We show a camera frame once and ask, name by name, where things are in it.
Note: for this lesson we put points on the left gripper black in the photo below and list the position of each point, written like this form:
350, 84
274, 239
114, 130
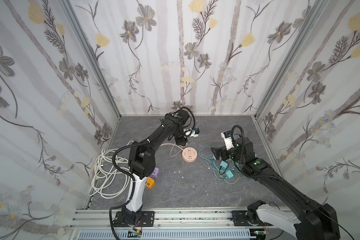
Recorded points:
181, 140

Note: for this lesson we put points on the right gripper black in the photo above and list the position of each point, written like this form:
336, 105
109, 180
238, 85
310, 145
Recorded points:
222, 153

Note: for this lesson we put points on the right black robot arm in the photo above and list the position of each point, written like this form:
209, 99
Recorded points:
308, 220

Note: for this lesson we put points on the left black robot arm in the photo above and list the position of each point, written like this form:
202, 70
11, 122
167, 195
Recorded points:
178, 125

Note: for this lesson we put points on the small teal charger plug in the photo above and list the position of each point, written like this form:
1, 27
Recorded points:
223, 166

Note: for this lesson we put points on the round pink power socket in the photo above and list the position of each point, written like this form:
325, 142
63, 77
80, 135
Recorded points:
189, 154

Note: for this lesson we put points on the purple power strip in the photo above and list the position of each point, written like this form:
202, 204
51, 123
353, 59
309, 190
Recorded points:
155, 173

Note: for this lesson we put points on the orange power strip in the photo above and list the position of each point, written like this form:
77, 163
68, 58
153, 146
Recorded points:
150, 183

